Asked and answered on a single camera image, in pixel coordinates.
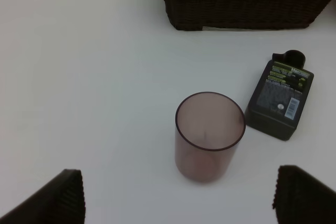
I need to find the dark green square bottle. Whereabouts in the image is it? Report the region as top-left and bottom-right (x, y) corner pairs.
(245, 50), (314, 141)

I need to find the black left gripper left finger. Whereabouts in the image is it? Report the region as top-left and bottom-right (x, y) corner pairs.
(1, 169), (86, 223)

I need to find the translucent purple plastic cup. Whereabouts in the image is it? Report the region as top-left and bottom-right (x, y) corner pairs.
(175, 92), (246, 183)

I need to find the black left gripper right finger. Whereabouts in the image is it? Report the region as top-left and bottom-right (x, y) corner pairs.
(272, 165), (335, 223)

